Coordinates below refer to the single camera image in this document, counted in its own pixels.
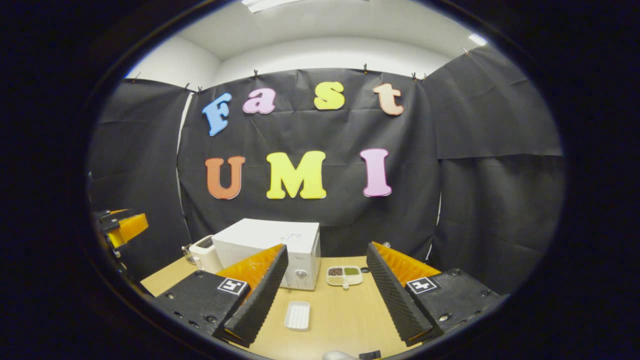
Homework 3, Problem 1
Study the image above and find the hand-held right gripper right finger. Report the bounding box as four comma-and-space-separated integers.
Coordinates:
365, 241, 506, 349

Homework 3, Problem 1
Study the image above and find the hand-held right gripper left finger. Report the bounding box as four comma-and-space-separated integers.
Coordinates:
149, 243, 289, 348

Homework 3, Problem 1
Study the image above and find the white microwave oven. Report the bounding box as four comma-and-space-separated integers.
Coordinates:
212, 218, 322, 291

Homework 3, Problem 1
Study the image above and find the white rectangular tray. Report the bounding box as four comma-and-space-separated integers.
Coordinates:
284, 300, 311, 332

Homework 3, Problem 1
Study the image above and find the white sectioned grain dish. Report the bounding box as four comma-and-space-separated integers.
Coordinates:
326, 265, 364, 290

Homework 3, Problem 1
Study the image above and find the white toaster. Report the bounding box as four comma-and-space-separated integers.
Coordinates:
189, 235, 224, 274

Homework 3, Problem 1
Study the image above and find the black backdrop cloth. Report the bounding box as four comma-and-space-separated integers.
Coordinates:
89, 45, 566, 296

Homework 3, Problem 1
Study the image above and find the long ceiling light panel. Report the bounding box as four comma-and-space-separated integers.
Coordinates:
241, 0, 306, 14

